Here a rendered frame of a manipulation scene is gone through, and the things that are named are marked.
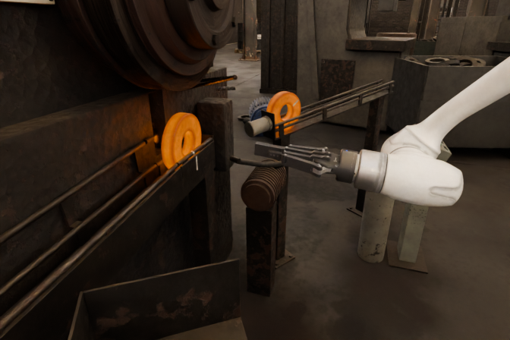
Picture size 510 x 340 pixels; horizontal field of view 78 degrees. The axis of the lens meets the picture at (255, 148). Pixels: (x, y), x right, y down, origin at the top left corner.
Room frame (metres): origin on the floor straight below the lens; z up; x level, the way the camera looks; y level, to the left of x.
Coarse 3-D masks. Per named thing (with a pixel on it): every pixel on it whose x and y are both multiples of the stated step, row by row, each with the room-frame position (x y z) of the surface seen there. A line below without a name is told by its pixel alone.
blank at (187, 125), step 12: (168, 120) 0.75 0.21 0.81; (180, 120) 0.75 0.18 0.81; (192, 120) 0.80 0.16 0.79; (168, 132) 0.72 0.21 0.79; (180, 132) 0.74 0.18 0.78; (192, 132) 0.80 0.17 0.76; (168, 144) 0.71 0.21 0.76; (180, 144) 0.73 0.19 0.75; (192, 144) 0.80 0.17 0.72; (168, 156) 0.70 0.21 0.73; (180, 156) 0.73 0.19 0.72; (192, 156) 0.79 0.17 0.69; (168, 168) 0.73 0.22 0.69
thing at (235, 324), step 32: (96, 288) 0.30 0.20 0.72; (128, 288) 0.31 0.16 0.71; (160, 288) 0.32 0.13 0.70; (192, 288) 0.34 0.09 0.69; (224, 288) 0.35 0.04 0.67; (96, 320) 0.30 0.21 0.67; (128, 320) 0.31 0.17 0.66; (160, 320) 0.32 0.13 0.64; (192, 320) 0.33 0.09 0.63; (224, 320) 0.35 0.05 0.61
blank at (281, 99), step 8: (280, 96) 1.17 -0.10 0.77; (288, 96) 1.20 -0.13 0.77; (296, 96) 1.22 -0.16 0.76; (272, 104) 1.16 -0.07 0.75; (280, 104) 1.17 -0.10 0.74; (288, 104) 1.21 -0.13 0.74; (296, 104) 1.22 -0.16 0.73; (272, 112) 1.15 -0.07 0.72; (288, 112) 1.23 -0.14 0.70; (296, 112) 1.23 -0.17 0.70; (280, 120) 1.18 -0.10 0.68; (296, 120) 1.23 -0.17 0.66; (288, 128) 1.20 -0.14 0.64
